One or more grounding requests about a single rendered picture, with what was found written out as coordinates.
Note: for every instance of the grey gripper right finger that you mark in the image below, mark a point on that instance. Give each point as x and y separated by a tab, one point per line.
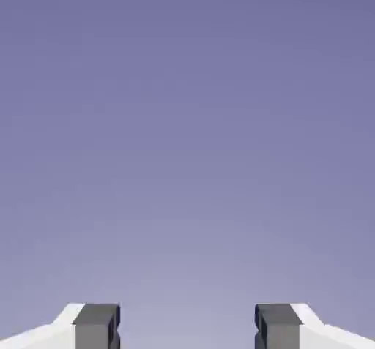
282	330

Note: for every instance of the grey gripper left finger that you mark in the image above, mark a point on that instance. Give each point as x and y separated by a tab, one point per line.
90	330

